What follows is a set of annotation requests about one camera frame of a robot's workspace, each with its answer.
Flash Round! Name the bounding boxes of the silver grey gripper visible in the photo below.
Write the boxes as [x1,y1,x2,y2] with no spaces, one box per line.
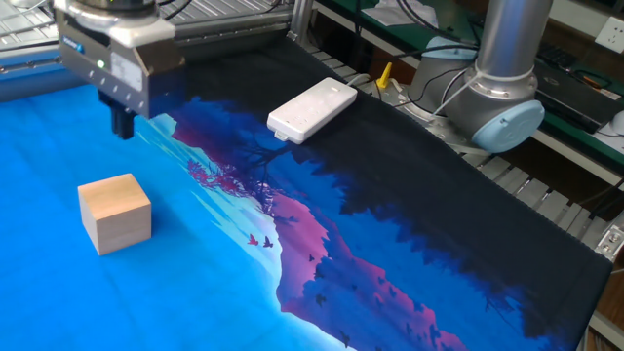
[53,2,187,141]

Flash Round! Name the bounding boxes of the light wooden cube block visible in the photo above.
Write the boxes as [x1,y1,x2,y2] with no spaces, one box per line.
[77,173,153,256]

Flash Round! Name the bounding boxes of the white power strip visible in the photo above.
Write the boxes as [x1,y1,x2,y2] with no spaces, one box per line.
[265,76,359,146]

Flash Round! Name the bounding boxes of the yellow plastic nozzle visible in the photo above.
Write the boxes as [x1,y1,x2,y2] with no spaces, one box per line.
[373,61,394,91]

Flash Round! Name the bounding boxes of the mountain landscape print cloth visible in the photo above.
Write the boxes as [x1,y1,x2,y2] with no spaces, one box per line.
[0,38,614,351]

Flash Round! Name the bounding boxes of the white paper sheets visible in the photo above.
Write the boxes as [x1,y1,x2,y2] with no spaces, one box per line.
[360,0,440,29]

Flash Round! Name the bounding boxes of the black flat device box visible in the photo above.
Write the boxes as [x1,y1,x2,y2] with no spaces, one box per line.
[533,46,624,136]

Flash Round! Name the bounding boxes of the green workbench mat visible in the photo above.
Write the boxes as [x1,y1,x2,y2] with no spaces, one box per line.
[316,0,624,172]

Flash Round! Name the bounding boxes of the white computer mouse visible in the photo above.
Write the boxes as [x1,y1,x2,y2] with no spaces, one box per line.
[608,109,624,137]

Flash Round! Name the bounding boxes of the aluminium frame rail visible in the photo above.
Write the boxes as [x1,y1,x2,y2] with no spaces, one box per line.
[0,9,298,104]

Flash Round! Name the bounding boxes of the aluminium upright post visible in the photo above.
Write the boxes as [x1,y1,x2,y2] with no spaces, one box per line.
[286,0,316,44]

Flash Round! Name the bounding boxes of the white power strip cable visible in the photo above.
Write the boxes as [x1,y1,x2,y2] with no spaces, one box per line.
[344,72,372,90]

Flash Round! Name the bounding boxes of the black gripper cable bundle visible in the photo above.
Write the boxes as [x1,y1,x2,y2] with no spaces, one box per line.
[353,0,482,116]

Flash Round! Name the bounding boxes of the white wall socket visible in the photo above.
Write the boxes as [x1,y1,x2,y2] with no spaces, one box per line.
[594,16,624,55]

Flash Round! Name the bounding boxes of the metal corner bracket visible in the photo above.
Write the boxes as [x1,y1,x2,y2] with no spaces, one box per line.
[594,222,624,260]

